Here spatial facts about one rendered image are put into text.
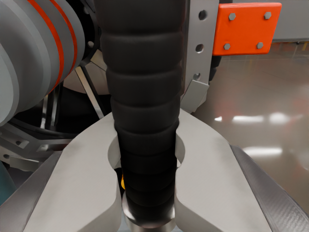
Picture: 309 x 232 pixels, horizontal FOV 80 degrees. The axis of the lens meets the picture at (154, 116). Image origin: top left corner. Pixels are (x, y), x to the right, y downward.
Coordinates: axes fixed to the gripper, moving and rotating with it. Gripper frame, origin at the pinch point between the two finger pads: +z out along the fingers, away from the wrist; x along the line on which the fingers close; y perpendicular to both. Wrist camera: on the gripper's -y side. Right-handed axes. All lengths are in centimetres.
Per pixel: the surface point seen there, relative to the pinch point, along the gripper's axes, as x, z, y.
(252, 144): 72, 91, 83
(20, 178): -44, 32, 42
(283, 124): 108, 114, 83
